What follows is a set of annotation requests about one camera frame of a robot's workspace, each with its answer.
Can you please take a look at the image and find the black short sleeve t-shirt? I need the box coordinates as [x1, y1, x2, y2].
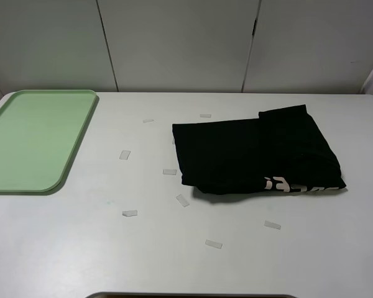
[172, 105, 346, 195]

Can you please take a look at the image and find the light green plastic tray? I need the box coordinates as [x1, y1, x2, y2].
[0, 90, 98, 194]

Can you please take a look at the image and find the white tape marker near left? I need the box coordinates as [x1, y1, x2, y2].
[122, 210, 138, 217]

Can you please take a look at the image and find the white tape marker near centre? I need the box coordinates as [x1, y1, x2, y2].
[205, 240, 223, 249]

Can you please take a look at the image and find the white tape marker near right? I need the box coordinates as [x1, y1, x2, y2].
[264, 220, 281, 230]

